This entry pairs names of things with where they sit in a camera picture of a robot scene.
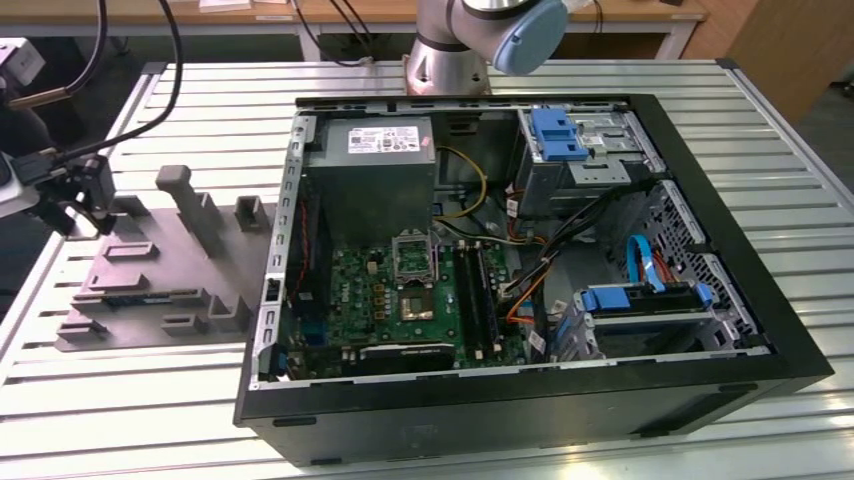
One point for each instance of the blue case clip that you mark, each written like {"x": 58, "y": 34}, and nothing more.
{"x": 437, "y": 206}

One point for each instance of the green motherboard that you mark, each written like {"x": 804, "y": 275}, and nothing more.
{"x": 373, "y": 330}

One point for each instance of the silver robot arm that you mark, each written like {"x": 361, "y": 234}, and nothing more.
{"x": 440, "y": 65}

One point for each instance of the RAM stick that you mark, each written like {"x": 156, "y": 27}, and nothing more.
{"x": 136, "y": 300}

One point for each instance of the wooden cabinet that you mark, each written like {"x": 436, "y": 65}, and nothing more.
{"x": 787, "y": 50}

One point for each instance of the grey parts rack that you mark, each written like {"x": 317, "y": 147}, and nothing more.
{"x": 173, "y": 270}

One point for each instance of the blue plastic drive caddy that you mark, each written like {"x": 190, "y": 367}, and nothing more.
{"x": 552, "y": 135}

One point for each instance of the blue VGA port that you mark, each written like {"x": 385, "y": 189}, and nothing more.
{"x": 280, "y": 364}

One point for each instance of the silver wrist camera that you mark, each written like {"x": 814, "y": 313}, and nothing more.
{"x": 9, "y": 192}
{"x": 22, "y": 62}

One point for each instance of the white box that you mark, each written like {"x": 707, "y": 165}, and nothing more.
{"x": 225, "y": 5}

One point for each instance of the silver metal disk bay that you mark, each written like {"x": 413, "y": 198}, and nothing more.
{"x": 600, "y": 172}
{"x": 660, "y": 316}

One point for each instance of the black RAM slot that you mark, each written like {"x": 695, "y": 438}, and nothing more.
{"x": 473, "y": 300}
{"x": 484, "y": 300}
{"x": 492, "y": 300}
{"x": 465, "y": 300}

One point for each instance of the CPU socket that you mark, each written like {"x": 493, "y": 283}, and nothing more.
{"x": 416, "y": 307}

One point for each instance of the hard disk in blue carrier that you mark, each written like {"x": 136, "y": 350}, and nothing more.
{"x": 605, "y": 299}

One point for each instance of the black PC case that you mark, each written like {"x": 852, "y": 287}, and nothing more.
{"x": 467, "y": 425}

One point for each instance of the wooden desk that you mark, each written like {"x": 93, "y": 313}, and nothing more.
{"x": 633, "y": 15}

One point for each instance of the metal locking lever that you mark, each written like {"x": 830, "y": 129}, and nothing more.
{"x": 435, "y": 262}

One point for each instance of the black chair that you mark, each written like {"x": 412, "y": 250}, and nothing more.
{"x": 62, "y": 130}

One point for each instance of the grey power supply unit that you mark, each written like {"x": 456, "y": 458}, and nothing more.
{"x": 373, "y": 185}

